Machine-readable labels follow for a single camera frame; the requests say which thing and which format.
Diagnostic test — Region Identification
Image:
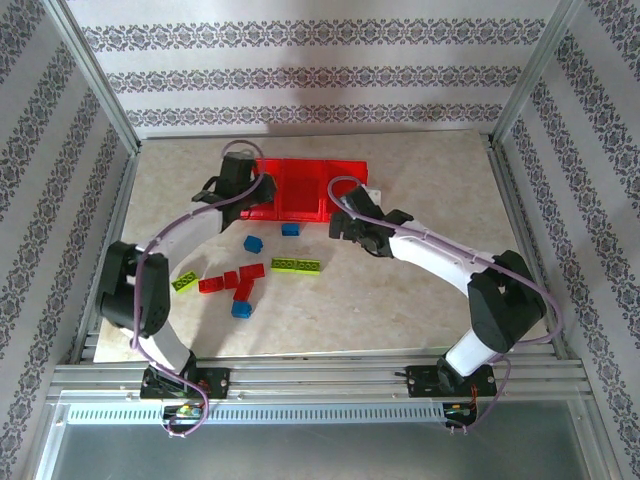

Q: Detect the aluminium corner post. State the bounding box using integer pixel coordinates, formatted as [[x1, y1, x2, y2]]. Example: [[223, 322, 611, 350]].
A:
[[492, 0, 587, 149], [42, 0, 142, 157]]

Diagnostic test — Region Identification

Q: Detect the small circuit board with wires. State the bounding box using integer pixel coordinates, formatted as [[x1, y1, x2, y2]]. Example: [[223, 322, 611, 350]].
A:
[[162, 403, 209, 422], [442, 399, 482, 421]]

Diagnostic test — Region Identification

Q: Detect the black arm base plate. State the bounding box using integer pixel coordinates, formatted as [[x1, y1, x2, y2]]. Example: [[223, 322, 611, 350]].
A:
[[138, 366, 232, 401], [405, 363, 500, 399]]

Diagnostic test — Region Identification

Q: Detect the aluminium side rail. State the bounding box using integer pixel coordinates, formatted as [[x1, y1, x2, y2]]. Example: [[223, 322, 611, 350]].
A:
[[67, 149, 142, 364], [485, 137, 571, 360]]

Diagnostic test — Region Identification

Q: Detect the wide aluminium mounting beam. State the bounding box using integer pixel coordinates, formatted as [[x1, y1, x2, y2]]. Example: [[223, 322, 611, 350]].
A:
[[47, 355, 596, 404]]

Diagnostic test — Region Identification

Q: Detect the grey metal sheet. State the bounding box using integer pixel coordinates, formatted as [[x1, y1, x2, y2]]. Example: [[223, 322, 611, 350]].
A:
[[32, 399, 614, 480]]

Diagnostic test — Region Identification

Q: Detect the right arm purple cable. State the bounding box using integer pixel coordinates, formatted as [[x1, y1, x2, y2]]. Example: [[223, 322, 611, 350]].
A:
[[326, 175, 564, 435]]

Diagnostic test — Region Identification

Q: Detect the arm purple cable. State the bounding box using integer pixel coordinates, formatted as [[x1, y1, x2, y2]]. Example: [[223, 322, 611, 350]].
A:
[[326, 175, 564, 435], [130, 139, 269, 440]]

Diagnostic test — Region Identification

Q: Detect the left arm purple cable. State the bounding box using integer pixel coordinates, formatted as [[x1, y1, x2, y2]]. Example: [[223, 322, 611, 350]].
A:
[[130, 139, 269, 440]]

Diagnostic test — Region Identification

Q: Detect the slotted grey cable duct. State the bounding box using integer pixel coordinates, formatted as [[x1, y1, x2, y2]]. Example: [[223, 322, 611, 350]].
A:
[[64, 403, 484, 426]]

